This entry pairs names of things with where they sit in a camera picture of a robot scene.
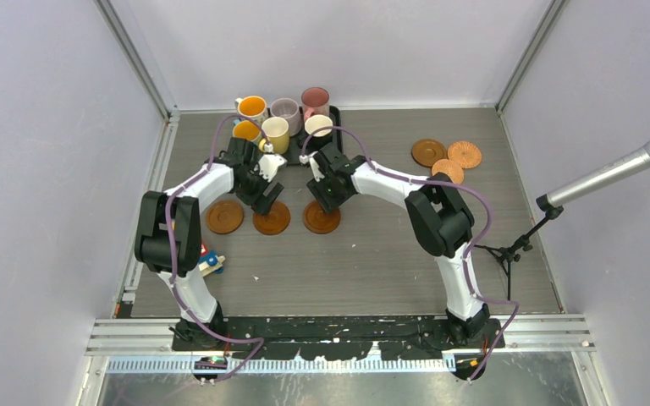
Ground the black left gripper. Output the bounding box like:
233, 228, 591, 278
234, 162, 282, 216

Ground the brown wooden coaster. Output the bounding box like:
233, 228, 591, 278
410, 139, 448, 167
252, 200, 291, 235
206, 200, 245, 234
302, 200, 341, 234

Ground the black serving tray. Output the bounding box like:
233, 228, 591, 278
234, 105, 344, 168

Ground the black mug cream inside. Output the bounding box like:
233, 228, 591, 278
299, 114, 333, 151

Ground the woven rattan coaster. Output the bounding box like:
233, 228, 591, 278
431, 158, 465, 184
448, 140, 482, 169

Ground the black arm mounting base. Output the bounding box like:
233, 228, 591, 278
170, 315, 504, 361

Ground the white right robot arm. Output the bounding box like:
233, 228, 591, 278
300, 145, 490, 348

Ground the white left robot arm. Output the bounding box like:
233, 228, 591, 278
134, 138, 287, 350

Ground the toy block house car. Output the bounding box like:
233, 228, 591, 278
198, 243, 226, 277

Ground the yellow mug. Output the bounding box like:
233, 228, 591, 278
258, 117, 290, 155

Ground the blue mug orange inside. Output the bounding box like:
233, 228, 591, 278
232, 120, 262, 144

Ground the white mug orange inside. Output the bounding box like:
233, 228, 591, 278
234, 96, 269, 124

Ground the lilac mug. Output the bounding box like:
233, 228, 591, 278
270, 98, 303, 136

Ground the pink patterned mug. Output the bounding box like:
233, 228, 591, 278
301, 87, 330, 122

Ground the black microphone tripod stand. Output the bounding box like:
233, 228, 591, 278
475, 196, 564, 300

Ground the silver microphone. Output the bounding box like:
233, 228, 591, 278
536, 140, 650, 211

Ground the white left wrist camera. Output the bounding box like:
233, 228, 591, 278
256, 140, 287, 182

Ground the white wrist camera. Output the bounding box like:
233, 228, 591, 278
256, 140, 287, 182
299, 151, 325, 182

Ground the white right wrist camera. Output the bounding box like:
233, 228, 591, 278
299, 151, 325, 182

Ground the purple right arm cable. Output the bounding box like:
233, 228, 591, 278
300, 125, 521, 384

